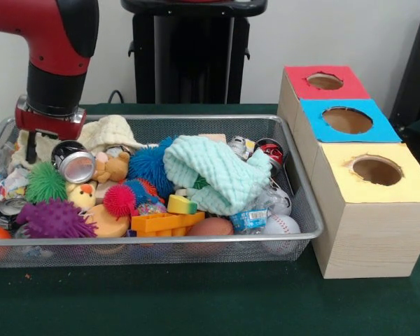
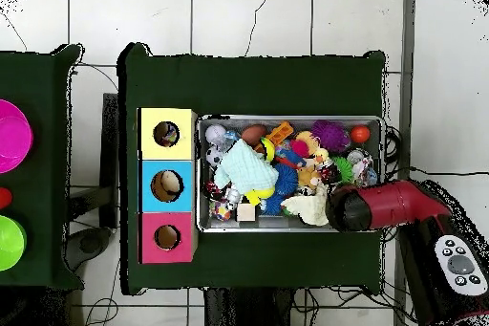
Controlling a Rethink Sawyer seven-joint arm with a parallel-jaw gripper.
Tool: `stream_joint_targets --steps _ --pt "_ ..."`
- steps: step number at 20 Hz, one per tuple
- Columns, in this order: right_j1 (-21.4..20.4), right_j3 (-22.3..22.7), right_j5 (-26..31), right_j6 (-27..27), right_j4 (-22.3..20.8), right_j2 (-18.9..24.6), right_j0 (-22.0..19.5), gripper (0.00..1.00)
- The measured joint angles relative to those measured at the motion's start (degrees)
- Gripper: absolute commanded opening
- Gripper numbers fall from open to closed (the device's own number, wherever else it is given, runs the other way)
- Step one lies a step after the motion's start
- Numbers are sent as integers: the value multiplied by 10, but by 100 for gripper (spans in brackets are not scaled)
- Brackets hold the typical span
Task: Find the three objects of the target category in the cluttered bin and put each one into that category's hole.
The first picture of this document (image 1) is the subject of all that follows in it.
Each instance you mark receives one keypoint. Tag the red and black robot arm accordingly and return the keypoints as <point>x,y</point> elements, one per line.
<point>56,35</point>

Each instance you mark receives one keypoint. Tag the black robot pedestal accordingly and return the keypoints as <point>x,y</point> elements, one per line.
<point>192,52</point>

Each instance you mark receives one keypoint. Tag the orange plastic toy brick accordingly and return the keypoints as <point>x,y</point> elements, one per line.
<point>161,222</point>

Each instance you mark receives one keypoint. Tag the cream waffle cloth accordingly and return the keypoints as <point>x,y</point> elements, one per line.
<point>108,134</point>

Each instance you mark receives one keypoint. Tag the black silver-topped drink can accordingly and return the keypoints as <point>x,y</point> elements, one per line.
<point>7,211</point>

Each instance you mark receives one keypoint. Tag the green spiky rubber ball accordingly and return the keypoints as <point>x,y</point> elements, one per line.
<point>45,182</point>

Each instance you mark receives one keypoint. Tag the purple spiky rubber ball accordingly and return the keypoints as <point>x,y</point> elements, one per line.
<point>52,218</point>

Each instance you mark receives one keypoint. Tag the black equipment stand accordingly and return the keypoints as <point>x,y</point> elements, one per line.
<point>416,70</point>

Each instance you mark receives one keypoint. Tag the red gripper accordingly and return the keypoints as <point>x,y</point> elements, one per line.
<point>45,124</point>

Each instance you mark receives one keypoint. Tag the mint green waffle cloth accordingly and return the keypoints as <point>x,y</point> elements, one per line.
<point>210,168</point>

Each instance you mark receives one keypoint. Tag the shallow silver mesh bin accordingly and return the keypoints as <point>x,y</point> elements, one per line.
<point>161,252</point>

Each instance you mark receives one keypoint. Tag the blue spiky rubber ball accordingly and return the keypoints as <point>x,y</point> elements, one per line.
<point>148,164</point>

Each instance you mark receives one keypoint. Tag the wooden box with three holes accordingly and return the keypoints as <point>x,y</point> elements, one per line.
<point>371,238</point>

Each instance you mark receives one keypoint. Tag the black and red drink can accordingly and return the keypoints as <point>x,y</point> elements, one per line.
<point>77,166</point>

